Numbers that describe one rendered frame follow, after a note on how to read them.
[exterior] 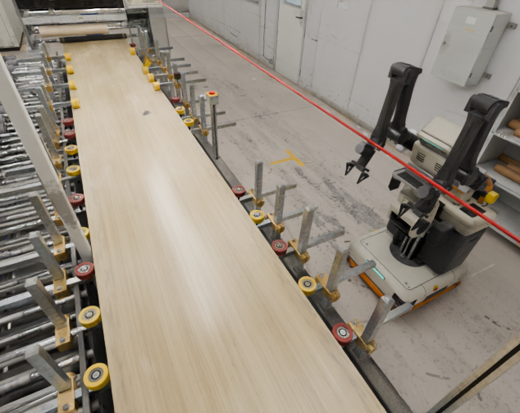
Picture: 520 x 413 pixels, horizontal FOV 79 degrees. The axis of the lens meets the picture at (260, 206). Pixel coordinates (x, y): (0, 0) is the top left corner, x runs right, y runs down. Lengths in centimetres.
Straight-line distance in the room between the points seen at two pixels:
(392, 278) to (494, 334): 83
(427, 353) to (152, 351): 184
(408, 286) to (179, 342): 164
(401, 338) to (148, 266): 177
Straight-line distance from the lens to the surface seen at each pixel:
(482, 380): 110
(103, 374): 133
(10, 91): 132
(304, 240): 155
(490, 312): 302
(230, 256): 153
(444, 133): 187
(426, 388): 245
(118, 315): 144
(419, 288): 247
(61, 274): 168
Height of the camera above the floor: 206
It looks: 41 degrees down
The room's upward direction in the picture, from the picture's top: 3 degrees clockwise
